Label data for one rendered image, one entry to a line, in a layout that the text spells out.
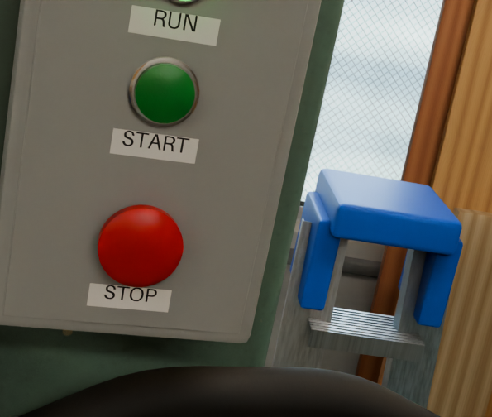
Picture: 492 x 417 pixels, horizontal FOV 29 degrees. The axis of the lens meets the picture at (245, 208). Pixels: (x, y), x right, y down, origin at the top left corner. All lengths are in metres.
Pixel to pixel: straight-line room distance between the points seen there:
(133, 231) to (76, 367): 0.12
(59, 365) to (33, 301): 0.09
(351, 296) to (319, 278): 0.83
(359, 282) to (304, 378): 1.61
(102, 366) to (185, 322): 0.08
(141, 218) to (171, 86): 0.05
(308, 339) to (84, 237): 0.92
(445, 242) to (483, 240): 0.53
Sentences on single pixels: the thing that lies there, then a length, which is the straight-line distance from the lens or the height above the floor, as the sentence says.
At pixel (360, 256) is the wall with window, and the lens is 1.99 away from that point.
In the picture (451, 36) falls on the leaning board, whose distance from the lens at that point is 1.79.
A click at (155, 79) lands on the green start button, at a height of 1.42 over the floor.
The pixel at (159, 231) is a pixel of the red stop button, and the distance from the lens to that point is 0.33.
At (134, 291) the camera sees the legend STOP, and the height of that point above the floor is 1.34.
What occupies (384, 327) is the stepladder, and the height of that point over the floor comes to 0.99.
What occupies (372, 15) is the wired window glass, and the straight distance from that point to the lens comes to 1.94.
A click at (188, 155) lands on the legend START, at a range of 0.34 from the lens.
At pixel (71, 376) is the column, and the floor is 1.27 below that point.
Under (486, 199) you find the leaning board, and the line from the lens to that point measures 1.83.
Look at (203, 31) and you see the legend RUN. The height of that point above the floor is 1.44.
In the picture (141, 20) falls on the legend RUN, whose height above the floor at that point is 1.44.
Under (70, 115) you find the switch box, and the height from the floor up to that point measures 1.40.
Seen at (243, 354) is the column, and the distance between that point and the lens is 0.44.
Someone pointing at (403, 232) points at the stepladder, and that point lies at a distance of 1.17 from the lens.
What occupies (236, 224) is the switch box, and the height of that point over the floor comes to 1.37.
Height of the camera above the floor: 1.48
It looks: 18 degrees down
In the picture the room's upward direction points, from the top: 11 degrees clockwise
